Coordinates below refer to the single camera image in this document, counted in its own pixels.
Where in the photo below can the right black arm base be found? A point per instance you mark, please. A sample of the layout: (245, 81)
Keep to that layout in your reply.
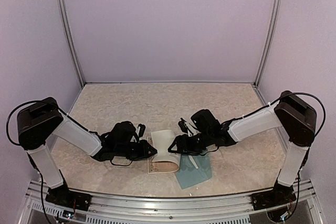
(269, 199)

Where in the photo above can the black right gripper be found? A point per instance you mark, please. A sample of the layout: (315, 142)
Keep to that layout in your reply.
(179, 140)

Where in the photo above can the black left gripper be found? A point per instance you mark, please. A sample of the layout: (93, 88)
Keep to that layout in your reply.
(145, 146)

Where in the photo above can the left aluminium frame post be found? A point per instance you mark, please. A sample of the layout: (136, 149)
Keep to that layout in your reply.
(70, 42)

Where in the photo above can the aluminium front rail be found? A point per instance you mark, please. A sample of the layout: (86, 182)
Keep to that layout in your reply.
(234, 208)

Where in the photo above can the right aluminium frame post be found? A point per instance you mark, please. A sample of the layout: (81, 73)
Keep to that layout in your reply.
(268, 42)

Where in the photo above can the teal paper envelope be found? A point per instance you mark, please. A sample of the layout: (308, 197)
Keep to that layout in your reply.
(187, 176)

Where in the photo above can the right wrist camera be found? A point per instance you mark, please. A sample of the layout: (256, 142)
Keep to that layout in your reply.
(183, 126)

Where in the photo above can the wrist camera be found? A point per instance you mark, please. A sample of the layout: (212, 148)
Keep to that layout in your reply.
(140, 130)
(183, 126)

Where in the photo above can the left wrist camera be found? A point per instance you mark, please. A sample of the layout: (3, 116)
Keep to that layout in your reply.
(140, 130)

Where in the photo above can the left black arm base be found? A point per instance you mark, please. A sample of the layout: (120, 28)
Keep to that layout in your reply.
(69, 199)

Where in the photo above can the beige lined letter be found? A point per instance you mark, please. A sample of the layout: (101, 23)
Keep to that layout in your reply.
(192, 160)

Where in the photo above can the aluminium frame post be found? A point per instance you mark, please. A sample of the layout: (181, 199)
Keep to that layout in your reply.
(268, 42)
(70, 42)

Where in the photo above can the beige ornate letter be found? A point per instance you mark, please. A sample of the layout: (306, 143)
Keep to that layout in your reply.
(163, 161)

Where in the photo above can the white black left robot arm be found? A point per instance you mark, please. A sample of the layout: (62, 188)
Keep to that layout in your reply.
(32, 123)

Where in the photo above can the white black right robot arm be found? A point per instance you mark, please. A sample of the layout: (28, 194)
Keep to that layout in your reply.
(289, 111)

